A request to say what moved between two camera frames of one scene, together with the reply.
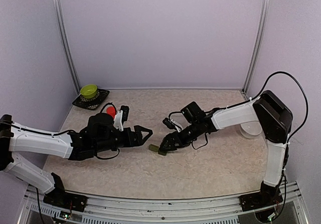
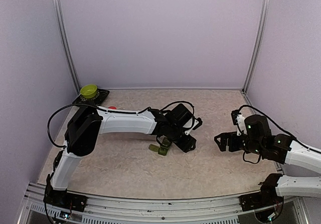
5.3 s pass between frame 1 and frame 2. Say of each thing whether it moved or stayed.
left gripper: moved
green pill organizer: stayed
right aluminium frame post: stayed
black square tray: stayed
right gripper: moved
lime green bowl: stayed
